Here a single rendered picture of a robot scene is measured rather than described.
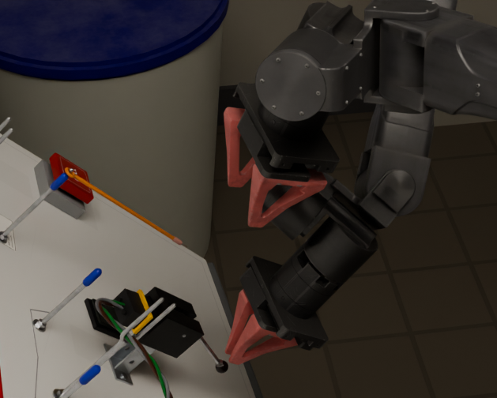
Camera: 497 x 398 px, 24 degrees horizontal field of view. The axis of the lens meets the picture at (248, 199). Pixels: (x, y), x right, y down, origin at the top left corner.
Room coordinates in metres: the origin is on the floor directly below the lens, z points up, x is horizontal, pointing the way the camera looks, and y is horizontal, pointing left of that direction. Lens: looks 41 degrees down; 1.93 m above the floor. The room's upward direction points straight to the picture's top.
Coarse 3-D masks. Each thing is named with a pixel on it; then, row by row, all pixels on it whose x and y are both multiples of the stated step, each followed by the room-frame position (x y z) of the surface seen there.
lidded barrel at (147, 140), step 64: (0, 0) 2.05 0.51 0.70; (64, 0) 2.05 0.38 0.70; (128, 0) 2.05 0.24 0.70; (192, 0) 2.05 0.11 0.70; (0, 64) 1.85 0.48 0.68; (64, 64) 1.82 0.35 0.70; (128, 64) 1.83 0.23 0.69; (192, 64) 1.93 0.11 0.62; (64, 128) 1.83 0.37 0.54; (128, 128) 1.84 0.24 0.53; (192, 128) 1.94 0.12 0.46; (128, 192) 1.85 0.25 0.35; (192, 192) 1.95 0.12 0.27
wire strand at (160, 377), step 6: (126, 336) 0.68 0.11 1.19; (132, 336) 0.68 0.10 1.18; (132, 342) 0.67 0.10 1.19; (138, 342) 0.67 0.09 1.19; (138, 348) 0.67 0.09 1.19; (144, 348) 0.67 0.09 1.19; (144, 354) 0.66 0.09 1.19; (150, 360) 0.65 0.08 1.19; (150, 366) 0.65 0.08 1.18; (156, 366) 0.65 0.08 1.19; (156, 372) 0.64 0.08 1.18; (162, 378) 0.63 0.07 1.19; (162, 384) 0.63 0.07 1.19; (168, 390) 0.62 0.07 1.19; (168, 396) 0.61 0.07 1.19
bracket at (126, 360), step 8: (104, 344) 0.78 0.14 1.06; (128, 344) 0.77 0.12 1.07; (120, 352) 0.77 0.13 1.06; (128, 352) 0.78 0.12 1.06; (136, 352) 0.76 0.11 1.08; (152, 352) 0.77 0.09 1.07; (112, 360) 0.76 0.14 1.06; (120, 360) 0.77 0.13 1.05; (128, 360) 0.76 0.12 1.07; (136, 360) 0.76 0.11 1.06; (112, 368) 0.75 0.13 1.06; (120, 368) 0.75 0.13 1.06; (128, 368) 0.76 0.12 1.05; (120, 376) 0.75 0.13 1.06; (128, 376) 0.75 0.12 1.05; (128, 384) 0.74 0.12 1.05
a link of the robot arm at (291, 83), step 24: (384, 0) 0.81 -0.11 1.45; (408, 0) 0.81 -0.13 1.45; (288, 48) 0.73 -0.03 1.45; (312, 48) 0.73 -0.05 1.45; (336, 48) 0.75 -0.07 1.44; (360, 48) 0.75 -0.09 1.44; (264, 72) 0.73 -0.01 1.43; (288, 72) 0.72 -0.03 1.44; (312, 72) 0.71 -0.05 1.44; (336, 72) 0.71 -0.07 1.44; (360, 72) 0.74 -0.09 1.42; (264, 96) 0.72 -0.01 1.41; (288, 96) 0.71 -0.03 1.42; (312, 96) 0.71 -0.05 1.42; (336, 96) 0.71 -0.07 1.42; (360, 96) 0.74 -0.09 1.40; (288, 120) 0.71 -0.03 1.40
